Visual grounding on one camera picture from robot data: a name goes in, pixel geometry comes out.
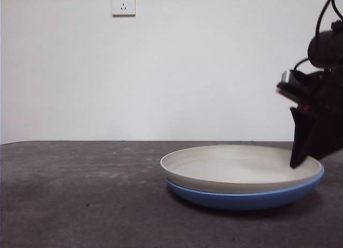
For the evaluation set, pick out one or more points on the white round plate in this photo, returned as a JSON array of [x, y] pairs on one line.
[[227, 167]]

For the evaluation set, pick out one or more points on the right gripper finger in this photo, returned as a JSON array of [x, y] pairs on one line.
[[328, 138], [301, 135]]

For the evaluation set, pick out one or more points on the white wall socket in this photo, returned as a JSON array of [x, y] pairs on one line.
[[123, 4]]

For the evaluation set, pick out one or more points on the pale grey camera box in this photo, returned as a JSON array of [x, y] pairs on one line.
[[288, 79]]

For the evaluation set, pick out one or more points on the blue round plate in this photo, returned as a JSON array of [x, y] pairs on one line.
[[241, 202]]

